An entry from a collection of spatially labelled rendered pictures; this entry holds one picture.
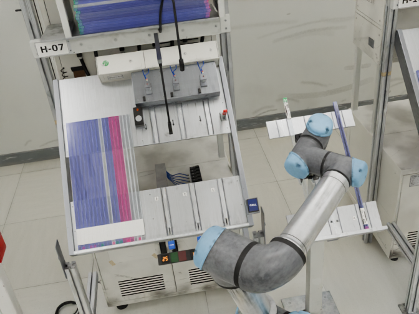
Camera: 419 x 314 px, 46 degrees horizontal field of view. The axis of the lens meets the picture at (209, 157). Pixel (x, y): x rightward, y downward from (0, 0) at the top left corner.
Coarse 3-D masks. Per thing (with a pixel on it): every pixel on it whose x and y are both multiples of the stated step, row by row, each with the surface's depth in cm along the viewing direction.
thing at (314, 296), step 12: (312, 252) 211; (312, 264) 215; (312, 276) 219; (312, 288) 223; (288, 300) 245; (300, 300) 245; (312, 300) 227; (324, 300) 243; (312, 312) 232; (324, 312) 237; (336, 312) 237
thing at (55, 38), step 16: (64, 0) 193; (64, 16) 181; (224, 16) 189; (48, 32) 193; (64, 32) 184; (112, 32) 187; (48, 48) 190; (64, 48) 191; (160, 176) 231; (176, 176) 233; (192, 176) 226; (64, 272) 189; (96, 272) 231; (96, 288) 224; (96, 304) 219
